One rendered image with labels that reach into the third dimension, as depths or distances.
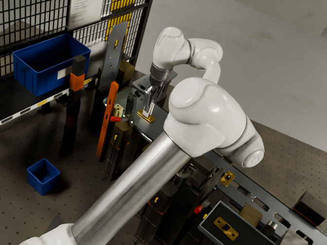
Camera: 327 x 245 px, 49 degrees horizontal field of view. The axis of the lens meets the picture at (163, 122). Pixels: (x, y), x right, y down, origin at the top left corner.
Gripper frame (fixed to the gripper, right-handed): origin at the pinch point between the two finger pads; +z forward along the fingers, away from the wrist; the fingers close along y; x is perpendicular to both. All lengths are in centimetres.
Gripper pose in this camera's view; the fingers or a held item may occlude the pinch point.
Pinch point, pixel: (148, 109)
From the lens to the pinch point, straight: 165.7
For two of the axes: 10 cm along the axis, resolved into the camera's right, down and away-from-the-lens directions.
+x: -7.6, -5.8, 3.0
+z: -2.6, 7.0, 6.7
